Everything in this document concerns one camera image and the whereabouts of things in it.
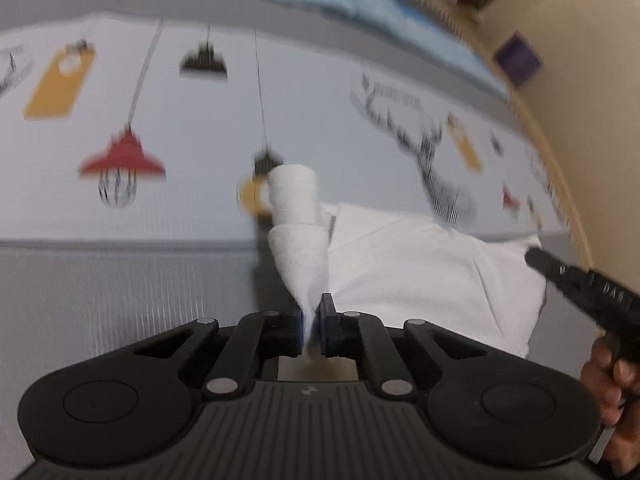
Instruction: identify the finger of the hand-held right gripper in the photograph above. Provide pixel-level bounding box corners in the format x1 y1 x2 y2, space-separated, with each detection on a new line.
524 247 568 288

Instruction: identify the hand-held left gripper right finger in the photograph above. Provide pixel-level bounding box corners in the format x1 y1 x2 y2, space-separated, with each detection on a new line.
319 292 490 401

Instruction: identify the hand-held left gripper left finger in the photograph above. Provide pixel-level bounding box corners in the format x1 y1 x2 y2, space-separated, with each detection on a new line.
134 307 306 401

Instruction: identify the white small garment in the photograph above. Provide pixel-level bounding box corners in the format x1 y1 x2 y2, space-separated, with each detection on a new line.
266 162 549 361

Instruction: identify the person's right hand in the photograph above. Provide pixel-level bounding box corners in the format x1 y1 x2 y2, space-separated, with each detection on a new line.
580 334 640 462

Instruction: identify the grey deer-print bed sheet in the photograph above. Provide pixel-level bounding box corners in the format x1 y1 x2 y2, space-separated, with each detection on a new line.
0 0 591 466

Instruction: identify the purple bag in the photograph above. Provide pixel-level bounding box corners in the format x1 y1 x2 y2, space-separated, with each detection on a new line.
494 31 544 87

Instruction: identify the wooden bed frame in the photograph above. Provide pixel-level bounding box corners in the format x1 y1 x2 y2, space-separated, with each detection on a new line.
507 92 597 273

